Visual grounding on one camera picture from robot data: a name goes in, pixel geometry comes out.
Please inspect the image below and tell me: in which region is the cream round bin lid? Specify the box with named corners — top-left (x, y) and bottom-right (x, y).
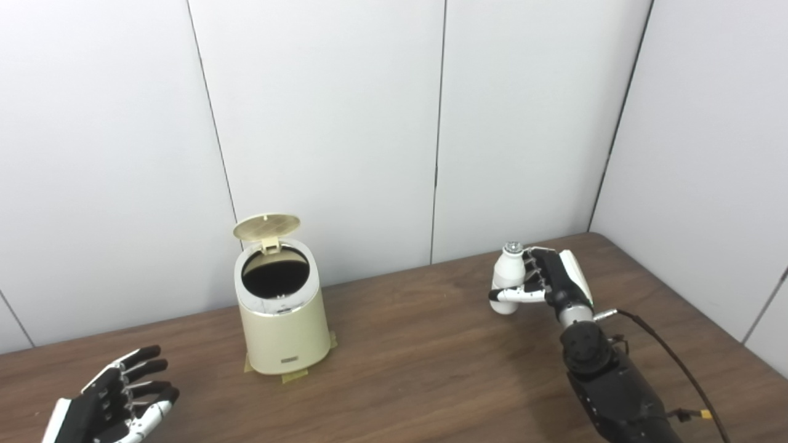
top-left (233, 214), bottom-right (301, 254)

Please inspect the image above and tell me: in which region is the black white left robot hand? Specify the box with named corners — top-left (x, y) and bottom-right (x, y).
top-left (42, 345), bottom-right (180, 443)

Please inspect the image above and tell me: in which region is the small white plastic bottle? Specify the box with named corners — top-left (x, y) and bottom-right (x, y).
top-left (491, 242), bottom-right (527, 315)

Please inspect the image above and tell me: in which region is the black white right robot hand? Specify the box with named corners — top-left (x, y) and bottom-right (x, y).
top-left (489, 247), bottom-right (595, 324)

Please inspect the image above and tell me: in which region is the cream-colored round bin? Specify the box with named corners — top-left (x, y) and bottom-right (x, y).
top-left (234, 239), bottom-right (332, 375)

